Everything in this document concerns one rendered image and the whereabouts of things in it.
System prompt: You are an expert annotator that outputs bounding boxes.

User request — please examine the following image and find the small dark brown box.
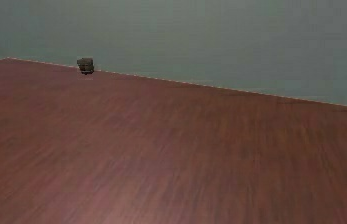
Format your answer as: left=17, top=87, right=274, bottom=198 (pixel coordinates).
left=76, top=57, right=96, bottom=76

